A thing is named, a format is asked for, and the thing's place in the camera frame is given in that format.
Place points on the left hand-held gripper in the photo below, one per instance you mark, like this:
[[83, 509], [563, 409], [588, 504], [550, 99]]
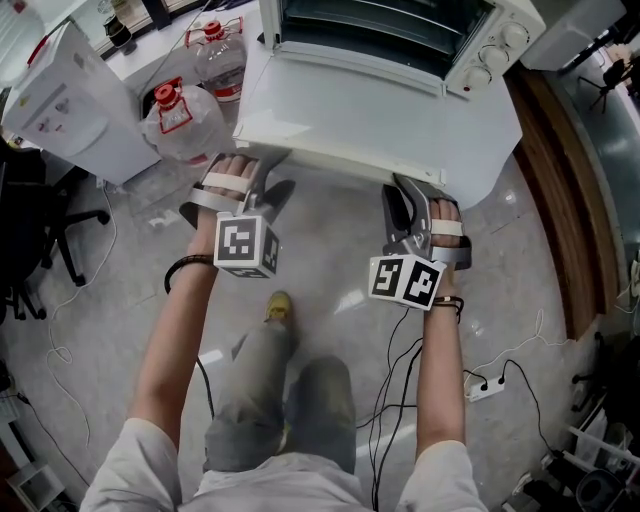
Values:
[[240, 240]]

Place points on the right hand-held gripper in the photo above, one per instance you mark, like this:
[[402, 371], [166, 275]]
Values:
[[400, 280]]

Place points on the glass oven door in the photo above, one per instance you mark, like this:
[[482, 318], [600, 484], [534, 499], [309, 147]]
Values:
[[350, 110]]

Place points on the white oven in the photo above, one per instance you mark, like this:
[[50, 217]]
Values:
[[500, 55]]

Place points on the person's right forearm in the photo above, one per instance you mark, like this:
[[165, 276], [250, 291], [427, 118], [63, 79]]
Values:
[[440, 380]]

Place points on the person's left forearm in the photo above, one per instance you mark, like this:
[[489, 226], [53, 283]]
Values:
[[170, 350]]

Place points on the person's right hand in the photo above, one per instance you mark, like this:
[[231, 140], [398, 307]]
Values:
[[445, 210]]

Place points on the person's left hand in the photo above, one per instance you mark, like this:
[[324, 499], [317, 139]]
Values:
[[230, 165]]

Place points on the white cloth covered table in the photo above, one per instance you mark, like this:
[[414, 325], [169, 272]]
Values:
[[490, 150]]

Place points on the person's left yellow shoe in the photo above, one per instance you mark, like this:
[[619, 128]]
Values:
[[277, 305]]

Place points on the person's yellow shoe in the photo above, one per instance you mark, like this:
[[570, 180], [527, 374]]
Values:
[[277, 305], [286, 435]]

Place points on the clear bottle red cap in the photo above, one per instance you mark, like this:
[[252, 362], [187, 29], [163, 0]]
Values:
[[220, 65], [200, 125]]

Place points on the wooden step platform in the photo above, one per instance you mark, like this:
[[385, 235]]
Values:
[[565, 200]]

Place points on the white window ledge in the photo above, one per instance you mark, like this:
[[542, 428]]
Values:
[[150, 65]]

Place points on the person's grey trousers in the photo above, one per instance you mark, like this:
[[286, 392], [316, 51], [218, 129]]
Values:
[[260, 390]]

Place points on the white power strip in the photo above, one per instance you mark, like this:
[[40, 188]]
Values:
[[485, 390]]

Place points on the white water dispenser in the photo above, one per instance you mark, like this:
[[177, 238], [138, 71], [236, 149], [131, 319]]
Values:
[[75, 115]]

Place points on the black thermos bottle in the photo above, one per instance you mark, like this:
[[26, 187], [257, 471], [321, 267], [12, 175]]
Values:
[[119, 32]]

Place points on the white rounded cabinet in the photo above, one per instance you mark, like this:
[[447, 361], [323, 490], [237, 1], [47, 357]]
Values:
[[560, 35]]

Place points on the person's right yellow shoe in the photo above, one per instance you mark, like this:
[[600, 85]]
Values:
[[286, 435]]

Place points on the black tripod stand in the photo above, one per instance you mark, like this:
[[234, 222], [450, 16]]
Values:
[[612, 80]]

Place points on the black office chair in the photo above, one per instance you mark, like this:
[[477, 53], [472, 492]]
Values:
[[30, 225]]

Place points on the person's white shirt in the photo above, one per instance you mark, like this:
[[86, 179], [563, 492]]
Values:
[[280, 490]]

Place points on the wrapped water dispenser jug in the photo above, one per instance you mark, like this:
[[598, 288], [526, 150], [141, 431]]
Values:
[[20, 45]]

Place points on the black window frame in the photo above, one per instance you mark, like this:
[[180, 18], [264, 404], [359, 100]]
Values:
[[160, 12]]

